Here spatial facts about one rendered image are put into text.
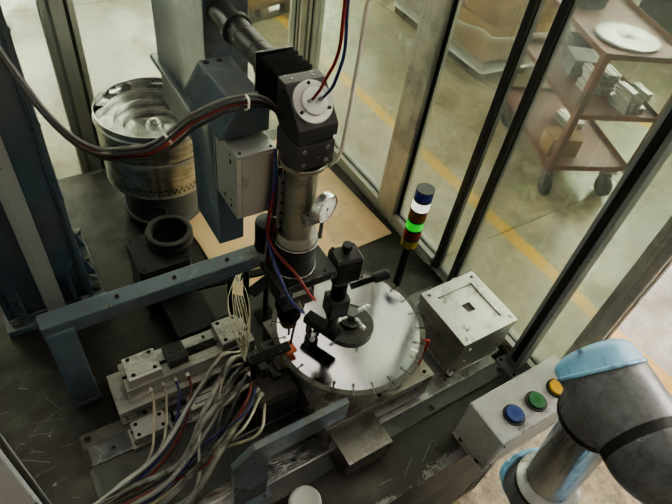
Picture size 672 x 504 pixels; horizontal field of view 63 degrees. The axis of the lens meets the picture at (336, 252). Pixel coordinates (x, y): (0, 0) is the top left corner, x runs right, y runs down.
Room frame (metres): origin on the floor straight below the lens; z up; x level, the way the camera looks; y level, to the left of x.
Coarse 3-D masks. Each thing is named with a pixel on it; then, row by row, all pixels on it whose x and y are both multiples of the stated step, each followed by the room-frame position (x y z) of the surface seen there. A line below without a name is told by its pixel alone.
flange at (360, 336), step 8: (352, 304) 0.80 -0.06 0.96; (360, 312) 0.78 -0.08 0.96; (344, 320) 0.74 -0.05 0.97; (360, 320) 0.75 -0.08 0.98; (368, 320) 0.77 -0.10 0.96; (344, 328) 0.73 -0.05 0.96; (352, 328) 0.73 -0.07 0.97; (360, 328) 0.74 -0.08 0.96; (368, 328) 0.74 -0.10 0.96; (344, 336) 0.71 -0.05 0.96; (352, 336) 0.71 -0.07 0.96; (360, 336) 0.72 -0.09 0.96; (368, 336) 0.72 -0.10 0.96; (344, 344) 0.69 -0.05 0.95; (352, 344) 0.70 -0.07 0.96; (360, 344) 0.70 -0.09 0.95
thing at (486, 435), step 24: (552, 360) 0.79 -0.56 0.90; (504, 384) 0.70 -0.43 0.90; (528, 384) 0.71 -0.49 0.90; (480, 408) 0.63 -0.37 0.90; (528, 408) 0.65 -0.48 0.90; (552, 408) 0.66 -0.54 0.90; (456, 432) 0.63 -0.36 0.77; (480, 432) 0.59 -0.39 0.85; (504, 432) 0.58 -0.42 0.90; (528, 432) 0.62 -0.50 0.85; (480, 456) 0.57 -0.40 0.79; (504, 456) 0.60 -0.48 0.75
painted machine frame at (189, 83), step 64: (192, 0) 0.91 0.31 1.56; (0, 64) 0.83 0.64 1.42; (192, 64) 0.93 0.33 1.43; (0, 128) 0.80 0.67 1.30; (256, 128) 0.68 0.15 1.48; (0, 192) 0.75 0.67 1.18; (0, 256) 0.75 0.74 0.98; (64, 256) 0.82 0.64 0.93; (256, 256) 0.82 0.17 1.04; (64, 320) 0.57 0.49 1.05
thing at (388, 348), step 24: (360, 288) 0.86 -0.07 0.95; (384, 288) 0.88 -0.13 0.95; (384, 312) 0.80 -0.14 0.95; (408, 312) 0.82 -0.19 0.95; (288, 336) 0.69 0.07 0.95; (384, 336) 0.74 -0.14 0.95; (408, 336) 0.75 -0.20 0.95; (312, 360) 0.64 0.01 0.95; (336, 360) 0.65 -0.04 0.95; (360, 360) 0.66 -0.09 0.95; (384, 360) 0.67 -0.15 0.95; (408, 360) 0.68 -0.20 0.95; (336, 384) 0.59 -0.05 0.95; (360, 384) 0.60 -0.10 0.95; (384, 384) 0.61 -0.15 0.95
